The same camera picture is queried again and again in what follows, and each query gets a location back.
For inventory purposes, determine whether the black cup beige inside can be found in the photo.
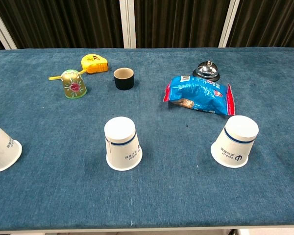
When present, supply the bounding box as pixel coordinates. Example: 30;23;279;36
113;68;135;91

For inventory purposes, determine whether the white paper cup blue ring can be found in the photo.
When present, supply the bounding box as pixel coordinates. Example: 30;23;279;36
104;117;143;171
210;115;260;169
0;119;23;174

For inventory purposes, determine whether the white frame post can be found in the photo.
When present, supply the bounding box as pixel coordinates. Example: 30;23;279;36
119;0;137;49
0;2;17;50
218;0;240;48

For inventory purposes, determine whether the dark pleated curtain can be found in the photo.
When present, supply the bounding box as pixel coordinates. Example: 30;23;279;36
0;0;294;51

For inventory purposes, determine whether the yellow tape measure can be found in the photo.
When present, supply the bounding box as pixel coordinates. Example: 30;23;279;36
81;54;109;74

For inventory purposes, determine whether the blue snack bag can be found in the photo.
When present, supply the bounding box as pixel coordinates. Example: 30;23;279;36
163;75;236;116

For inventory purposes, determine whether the thin yellow strip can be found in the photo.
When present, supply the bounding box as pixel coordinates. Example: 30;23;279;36
48;69;88;81

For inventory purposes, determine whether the blue tablecloth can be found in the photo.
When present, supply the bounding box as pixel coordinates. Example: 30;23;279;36
0;47;294;232

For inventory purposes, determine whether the green gold foil bell ornament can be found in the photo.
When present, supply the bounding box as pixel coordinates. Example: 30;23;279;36
60;69;87;99

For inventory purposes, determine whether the silver call bell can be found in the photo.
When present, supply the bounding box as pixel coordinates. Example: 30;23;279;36
193;60;221;82

